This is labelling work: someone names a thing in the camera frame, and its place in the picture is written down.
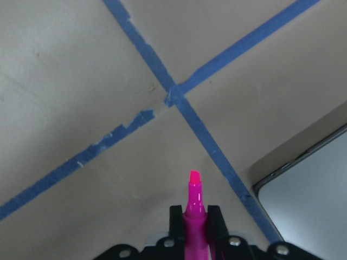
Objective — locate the silver laptop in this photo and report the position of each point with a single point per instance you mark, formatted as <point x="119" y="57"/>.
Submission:
<point x="306" y="198"/>

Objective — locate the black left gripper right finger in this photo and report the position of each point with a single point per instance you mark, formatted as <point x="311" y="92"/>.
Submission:
<point x="216" y="226"/>

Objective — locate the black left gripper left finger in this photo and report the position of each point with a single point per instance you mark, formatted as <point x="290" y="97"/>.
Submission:
<point x="176" y="222"/>

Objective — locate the pink highlighter pen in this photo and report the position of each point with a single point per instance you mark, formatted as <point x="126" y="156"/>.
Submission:
<point x="195" y="220"/>

